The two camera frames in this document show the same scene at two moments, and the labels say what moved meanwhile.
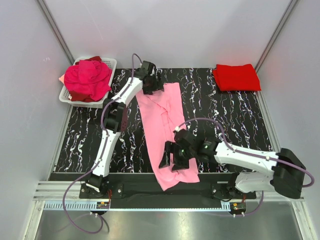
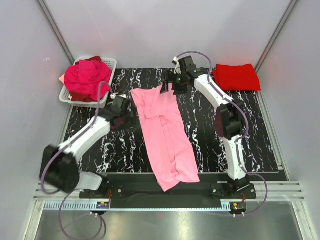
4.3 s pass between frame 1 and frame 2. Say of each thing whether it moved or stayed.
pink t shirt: stayed
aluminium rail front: stayed
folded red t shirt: stayed
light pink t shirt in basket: stayed
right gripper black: moved
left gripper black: moved
